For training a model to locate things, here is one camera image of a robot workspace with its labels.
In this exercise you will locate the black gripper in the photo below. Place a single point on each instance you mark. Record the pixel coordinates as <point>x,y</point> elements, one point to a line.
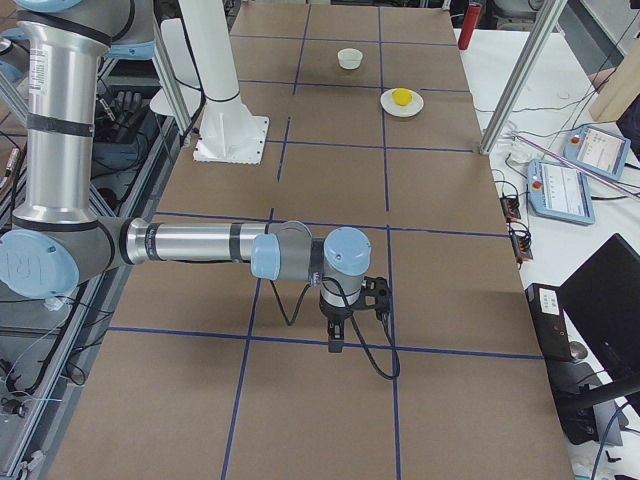
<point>336,315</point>

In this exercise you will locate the yellow lemon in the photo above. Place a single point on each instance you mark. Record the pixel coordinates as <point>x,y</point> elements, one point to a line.
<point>402,96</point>

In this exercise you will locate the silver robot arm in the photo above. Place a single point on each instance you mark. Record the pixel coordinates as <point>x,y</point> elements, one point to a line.
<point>57,242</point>

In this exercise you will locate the white plate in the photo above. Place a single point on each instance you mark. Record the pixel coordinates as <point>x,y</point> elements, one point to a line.
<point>391,108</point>

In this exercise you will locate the white bowl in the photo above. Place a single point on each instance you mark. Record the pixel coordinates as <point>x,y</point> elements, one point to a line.
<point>349,58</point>

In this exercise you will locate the black computer box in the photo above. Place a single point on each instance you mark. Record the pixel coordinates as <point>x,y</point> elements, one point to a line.
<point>549,321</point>

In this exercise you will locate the orange black adapter board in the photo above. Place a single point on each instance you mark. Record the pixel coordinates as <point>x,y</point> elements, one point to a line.
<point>511,207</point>

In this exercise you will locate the near teach pendant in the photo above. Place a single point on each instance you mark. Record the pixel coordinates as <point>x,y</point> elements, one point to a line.
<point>560,193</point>

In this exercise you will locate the teach pendant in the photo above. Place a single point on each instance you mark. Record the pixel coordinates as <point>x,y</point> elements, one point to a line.
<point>560,193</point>
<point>599,151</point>

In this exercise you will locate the black monitor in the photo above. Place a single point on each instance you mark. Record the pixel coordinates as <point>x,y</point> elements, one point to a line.
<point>601,299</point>

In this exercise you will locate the far teach pendant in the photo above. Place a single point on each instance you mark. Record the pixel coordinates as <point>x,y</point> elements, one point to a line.
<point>599,151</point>

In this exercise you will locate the red cylinder bottle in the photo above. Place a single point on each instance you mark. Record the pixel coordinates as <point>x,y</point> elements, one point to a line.
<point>471,18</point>

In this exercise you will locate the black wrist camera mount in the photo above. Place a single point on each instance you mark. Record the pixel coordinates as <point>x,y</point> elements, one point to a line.
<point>375,294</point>

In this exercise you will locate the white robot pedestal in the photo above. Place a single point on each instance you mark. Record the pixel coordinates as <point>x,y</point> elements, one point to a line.
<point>228,131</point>

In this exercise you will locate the aluminium frame post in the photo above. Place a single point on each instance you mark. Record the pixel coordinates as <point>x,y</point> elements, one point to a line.
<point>545,23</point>

